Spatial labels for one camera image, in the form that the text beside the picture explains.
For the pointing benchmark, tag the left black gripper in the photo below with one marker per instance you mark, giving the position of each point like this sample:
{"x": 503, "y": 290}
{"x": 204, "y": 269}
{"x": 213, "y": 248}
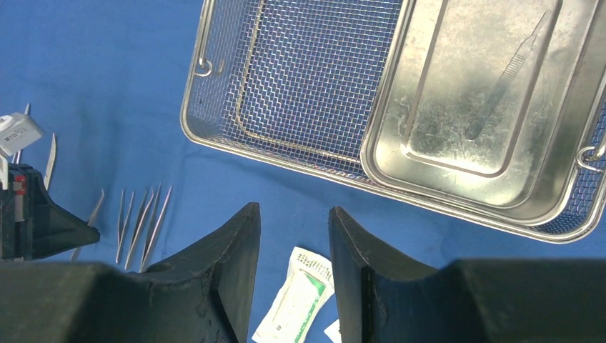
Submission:
{"x": 33, "y": 226}

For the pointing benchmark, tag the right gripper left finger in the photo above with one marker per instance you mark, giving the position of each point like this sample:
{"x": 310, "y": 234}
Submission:
{"x": 203, "y": 293}

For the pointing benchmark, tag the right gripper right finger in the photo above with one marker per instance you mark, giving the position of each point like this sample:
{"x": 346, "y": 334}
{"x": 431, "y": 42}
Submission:
{"x": 384, "y": 295}

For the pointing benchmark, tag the green white sterile packet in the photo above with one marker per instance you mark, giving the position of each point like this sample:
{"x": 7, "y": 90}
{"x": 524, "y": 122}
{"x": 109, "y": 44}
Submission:
{"x": 333, "y": 332}

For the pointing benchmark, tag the thin steel tweezers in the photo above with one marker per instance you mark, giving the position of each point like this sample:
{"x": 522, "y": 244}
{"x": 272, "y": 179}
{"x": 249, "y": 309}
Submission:
{"x": 141, "y": 220}
{"x": 156, "y": 220}
{"x": 125, "y": 209}

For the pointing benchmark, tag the blue surgical drape cloth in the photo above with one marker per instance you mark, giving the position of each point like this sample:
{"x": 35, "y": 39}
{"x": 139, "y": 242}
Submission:
{"x": 107, "y": 78}

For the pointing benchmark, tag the stainless steel tray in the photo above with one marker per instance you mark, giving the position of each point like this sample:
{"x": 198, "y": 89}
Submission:
{"x": 443, "y": 62}

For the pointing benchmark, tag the metal mesh instrument basket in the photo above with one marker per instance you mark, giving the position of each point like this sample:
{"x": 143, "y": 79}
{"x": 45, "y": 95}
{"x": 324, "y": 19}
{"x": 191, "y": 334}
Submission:
{"x": 293, "y": 84}

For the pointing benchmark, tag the steel scalpel handle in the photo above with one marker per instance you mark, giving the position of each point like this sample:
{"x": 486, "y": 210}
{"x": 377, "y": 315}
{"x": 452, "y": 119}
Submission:
{"x": 504, "y": 81}

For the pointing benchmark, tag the steel surgical scissors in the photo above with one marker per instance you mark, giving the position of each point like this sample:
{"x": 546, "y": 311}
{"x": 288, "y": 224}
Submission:
{"x": 51, "y": 162}

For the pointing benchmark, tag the steel surgical forceps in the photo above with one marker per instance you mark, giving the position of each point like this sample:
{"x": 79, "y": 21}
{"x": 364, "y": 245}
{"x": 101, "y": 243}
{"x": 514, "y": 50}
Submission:
{"x": 21, "y": 128}

